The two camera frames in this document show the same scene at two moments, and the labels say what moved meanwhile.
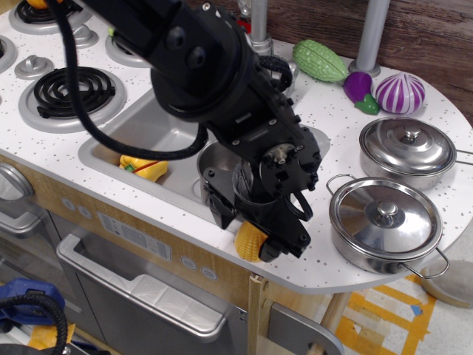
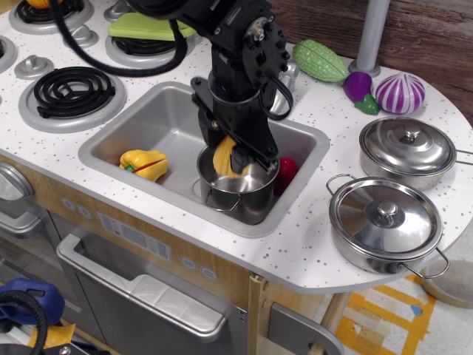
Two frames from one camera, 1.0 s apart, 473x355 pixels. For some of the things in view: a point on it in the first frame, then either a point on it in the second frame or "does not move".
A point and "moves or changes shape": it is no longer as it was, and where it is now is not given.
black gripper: x=269 y=166 → x=247 y=66
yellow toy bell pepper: x=147 y=169 does not move
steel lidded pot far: x=408 y=148 does not move
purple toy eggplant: x=357 y=89 does not move
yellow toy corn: x=248 y=239 moves or changes shape
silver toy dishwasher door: x=137 y=308 does not move
